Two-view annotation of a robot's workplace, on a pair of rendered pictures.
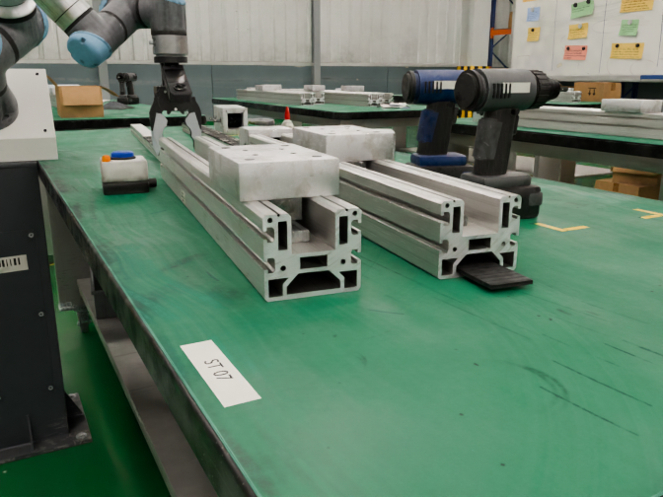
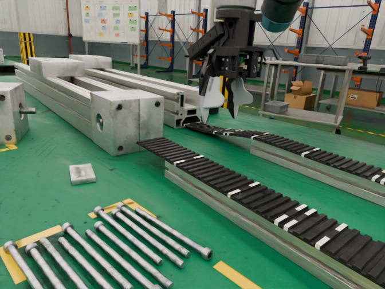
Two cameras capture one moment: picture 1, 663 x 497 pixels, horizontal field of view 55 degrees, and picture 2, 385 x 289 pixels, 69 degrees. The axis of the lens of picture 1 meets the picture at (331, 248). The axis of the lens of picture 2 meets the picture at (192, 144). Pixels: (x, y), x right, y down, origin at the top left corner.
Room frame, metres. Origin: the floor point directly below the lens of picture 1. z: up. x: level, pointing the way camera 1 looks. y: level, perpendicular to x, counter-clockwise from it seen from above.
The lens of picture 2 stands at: (1.96, 0.10, 0.96)
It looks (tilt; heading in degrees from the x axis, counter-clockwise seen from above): 19 degrees down; 161
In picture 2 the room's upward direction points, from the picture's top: 3 degrees clockwise
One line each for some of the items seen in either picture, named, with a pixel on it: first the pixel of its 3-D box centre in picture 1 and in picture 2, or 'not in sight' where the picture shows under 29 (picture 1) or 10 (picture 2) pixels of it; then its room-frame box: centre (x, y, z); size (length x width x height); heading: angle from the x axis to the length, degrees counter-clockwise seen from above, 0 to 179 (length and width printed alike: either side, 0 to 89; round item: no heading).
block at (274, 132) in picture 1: (260, 149); (133, 119); (1.44, 0.16, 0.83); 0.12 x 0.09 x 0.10; 111
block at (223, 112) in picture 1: (229, 120); not in sight; (2.36, 0.37, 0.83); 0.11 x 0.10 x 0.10; 112
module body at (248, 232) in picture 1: (225, 187); (118, 86); (0.97, 0.16, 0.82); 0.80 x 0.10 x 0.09; 21
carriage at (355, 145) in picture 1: (339, 150); (57, 71); (1.03, -0.01, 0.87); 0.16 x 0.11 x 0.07; 21
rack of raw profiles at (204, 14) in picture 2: not in sight; (165, 42); (-8.95, 2.50, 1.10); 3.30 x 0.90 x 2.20; 28
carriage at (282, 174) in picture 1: (269, 180); (90, 65); (0.73, 0.07, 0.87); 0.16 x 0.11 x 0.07; 21
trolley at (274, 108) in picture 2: not in sight; (301, 93); (-0.93, 2.44, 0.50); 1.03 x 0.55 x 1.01; 40
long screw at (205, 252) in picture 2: not in sight; (169, 230); (1.73, 0.16, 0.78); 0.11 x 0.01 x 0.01; 30
